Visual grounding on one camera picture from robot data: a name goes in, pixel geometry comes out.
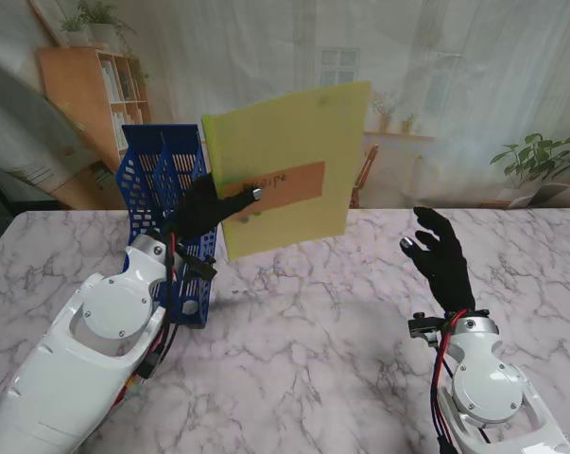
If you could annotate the blue perforated file rack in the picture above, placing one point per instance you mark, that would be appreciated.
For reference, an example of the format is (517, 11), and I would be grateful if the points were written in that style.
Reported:
(147, 170)

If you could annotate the pink paper receipt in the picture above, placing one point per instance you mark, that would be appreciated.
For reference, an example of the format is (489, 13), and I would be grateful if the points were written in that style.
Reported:
(298, 184)

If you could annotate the yellow translucent file folder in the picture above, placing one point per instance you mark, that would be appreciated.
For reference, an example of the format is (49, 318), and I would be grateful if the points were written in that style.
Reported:
(303, 132)

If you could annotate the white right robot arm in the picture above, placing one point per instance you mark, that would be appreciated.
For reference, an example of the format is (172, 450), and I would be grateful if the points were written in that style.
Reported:
(488, 388)

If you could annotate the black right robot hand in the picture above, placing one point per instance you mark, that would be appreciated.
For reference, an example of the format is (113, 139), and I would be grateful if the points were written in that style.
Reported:
(447, 265)

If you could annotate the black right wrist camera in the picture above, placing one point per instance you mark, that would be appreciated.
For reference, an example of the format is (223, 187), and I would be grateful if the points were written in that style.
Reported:
(424, 327)

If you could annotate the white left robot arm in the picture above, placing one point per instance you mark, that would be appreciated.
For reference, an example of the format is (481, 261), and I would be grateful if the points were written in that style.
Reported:
(76, 359)

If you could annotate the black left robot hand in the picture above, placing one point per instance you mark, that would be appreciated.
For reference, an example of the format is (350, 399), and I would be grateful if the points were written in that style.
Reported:
(199, 213)

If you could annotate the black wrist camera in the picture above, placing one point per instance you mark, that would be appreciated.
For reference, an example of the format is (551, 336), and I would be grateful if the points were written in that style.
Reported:
(424, 327)
(202, 268)

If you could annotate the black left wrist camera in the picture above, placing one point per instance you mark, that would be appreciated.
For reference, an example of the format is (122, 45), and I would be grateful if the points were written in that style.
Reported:
(202, 268)

